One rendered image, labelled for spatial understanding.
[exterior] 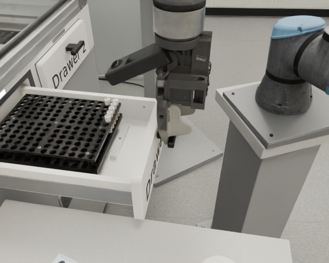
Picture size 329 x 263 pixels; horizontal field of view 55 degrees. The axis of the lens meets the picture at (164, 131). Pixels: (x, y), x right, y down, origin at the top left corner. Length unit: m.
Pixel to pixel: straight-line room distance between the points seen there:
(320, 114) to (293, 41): 0.23
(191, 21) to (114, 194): 0.31
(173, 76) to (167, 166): 1.26
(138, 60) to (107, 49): 1.92
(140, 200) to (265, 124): 0.45
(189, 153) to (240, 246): 1.22
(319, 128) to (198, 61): 0.47
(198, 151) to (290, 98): 1.02
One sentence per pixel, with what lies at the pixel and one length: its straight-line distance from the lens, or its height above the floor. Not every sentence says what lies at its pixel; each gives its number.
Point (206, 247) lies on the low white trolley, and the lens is 0.63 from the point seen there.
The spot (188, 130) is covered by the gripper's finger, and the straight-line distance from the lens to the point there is 0.56.
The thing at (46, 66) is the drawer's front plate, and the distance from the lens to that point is 0.85.
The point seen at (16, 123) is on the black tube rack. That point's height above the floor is 0.90.
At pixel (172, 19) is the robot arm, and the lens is 0.45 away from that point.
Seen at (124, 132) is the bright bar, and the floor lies 0.85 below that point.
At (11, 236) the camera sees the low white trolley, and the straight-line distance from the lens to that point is 0.70.
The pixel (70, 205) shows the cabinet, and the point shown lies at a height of 0.41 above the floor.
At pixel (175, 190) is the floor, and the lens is 1.68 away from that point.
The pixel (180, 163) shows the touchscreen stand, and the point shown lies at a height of 0.03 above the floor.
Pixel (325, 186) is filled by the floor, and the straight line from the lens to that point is 1.89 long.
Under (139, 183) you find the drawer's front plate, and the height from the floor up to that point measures 0.92.
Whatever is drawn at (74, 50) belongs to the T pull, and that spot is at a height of 0.91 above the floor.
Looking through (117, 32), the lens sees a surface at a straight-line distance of 2.36.
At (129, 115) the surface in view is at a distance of 0.76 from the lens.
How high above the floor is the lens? 1.31
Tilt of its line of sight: 41 degrees down
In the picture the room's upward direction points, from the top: straight up
